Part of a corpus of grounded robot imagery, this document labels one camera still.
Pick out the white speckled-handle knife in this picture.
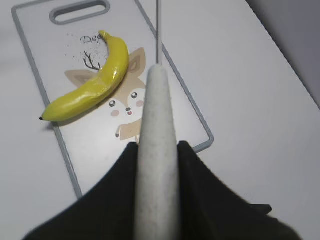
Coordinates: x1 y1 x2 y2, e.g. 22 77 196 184
134 0 180 240

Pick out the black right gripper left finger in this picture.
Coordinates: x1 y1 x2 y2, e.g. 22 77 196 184
24 142 138 240

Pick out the yellow plastic banana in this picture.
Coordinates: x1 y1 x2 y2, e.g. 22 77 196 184
39 30 129 122

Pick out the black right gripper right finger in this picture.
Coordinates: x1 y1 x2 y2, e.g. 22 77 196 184
177 141 300 240

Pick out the white grey-rimmed cutting board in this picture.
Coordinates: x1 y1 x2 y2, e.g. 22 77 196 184
10 0 215 198

